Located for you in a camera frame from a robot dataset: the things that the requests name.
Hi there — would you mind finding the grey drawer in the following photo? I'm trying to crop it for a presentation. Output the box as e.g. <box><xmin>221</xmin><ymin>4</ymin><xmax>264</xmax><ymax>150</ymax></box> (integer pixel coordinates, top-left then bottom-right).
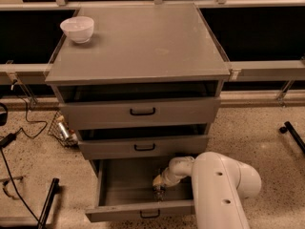
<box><xmin>86</xmin><ymin>156</ymin><xmax>194</xmax><ymax>222</ymax></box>
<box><xmin>60</xmin><ymin>97</ymin><xmax>220</xmax><ymax>130</ymax></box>
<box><xmin>79</xmin><ymin>135</ymin><xmax>209</xmax><ymax>160</ymax></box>

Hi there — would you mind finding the clear plastic water bottle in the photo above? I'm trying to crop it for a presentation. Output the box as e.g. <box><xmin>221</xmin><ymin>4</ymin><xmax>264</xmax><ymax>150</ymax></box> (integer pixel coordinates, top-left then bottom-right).
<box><xmin>153</xmin><ymin>185</ymin><xmax>166</xmax><ymax>201</ymax></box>

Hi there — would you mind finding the black stand leg right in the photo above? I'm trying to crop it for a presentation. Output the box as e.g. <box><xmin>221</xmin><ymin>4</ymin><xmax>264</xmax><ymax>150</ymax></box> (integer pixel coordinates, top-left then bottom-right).
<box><xmin>279</xmin><ymin>121</ymin><xmax>305</xmax><ymax>155</ymax></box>

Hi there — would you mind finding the black stand leg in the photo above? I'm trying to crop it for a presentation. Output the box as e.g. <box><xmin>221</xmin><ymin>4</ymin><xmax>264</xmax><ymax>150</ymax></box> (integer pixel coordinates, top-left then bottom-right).
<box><xmin>37</xmin><ymin>177</ymin><xmax>59</xmax><ymax>229</ymax></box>
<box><xmin>279</xmin><ymin>121</ymin><xmax>305</xmax><ymax>155</ymax></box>

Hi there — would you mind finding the black power adapter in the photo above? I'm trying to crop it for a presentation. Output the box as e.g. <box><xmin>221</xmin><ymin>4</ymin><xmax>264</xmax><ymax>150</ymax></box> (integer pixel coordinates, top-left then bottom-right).
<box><xmin>0</xmin><ymin>133</ymin><xmax>16</xmax><ymax>148</ymax></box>

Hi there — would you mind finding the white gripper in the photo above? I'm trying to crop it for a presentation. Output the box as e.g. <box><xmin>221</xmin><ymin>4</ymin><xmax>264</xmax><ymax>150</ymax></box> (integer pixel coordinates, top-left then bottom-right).
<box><xmin>152</xmin><ymin>168</ymin><xmax>180</xmax><ymax>188</ymax></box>

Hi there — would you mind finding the metal can in basket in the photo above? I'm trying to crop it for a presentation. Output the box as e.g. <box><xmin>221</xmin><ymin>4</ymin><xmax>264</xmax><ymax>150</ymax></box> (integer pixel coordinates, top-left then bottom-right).
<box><xmin>57</xmin><ymin>115</ymin><xmax>71</xmax><ymax>140</ymax></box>

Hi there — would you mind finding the grey bottom drawer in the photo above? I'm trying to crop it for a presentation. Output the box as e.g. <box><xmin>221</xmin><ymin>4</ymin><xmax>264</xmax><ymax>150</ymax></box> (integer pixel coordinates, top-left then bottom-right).
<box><xmin>86</xmin><ymin>156</ymin><xmax>194</xmax><ymax>222</ymax></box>

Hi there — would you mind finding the black stand leg left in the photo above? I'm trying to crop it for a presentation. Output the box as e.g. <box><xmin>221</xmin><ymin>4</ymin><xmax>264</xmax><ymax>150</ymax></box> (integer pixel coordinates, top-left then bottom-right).
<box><xmin>37</xmin><ymin>177</ymin><xmax>59</xmax><ymax>229</ymax></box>

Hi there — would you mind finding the white bowl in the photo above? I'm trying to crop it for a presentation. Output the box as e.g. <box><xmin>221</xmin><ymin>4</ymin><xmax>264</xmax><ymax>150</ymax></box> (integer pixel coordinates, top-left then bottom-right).
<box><xmin>60</xmin><ymin>16</ymin><xmax>94</xmax><ymax>44</ymax></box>

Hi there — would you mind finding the black power cable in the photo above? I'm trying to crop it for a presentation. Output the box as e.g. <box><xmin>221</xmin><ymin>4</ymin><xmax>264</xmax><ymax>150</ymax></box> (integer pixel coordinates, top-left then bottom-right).
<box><xmin>0</xmin><ymin>79</ymin><xmax>49</xmax><ymax>222</ymax></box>

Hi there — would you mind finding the grey top drawer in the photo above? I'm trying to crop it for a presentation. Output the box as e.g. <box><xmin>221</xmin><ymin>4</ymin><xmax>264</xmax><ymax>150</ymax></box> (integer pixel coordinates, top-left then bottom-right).
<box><xmin>60</xmin><ymin>97</ymin><xmax>220</xmax><ymax>130</ymax></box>

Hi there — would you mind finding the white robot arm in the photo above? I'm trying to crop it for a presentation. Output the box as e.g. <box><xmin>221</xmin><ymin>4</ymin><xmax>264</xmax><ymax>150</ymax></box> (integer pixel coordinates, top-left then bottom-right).
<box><xmin>152</xmin><ymin>152</ymin><xmax>261</xmax><ymax>229</ymax></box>

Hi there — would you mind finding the grey middle drawer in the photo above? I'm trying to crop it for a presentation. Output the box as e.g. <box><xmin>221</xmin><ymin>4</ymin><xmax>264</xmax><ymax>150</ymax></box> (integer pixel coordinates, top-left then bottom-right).
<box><xmin>79</xmin><ymin>135</ymin><xmax>209</xmax><ymax>160</ymax></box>

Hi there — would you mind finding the grey drawer cabinet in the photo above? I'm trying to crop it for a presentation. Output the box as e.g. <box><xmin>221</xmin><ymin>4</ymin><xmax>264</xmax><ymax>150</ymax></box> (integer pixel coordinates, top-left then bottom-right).
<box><xmin>44</xmin><ymin>2</ymin><xmax>232</xmax><ymax>164</ymax></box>

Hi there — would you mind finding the wire basket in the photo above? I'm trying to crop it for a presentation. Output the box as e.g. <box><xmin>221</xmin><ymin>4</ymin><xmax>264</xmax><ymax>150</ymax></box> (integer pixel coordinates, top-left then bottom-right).
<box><xmin>48</xmin><ymin>111</ymin><xmax>78</xmax><ymax>148</ymax></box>

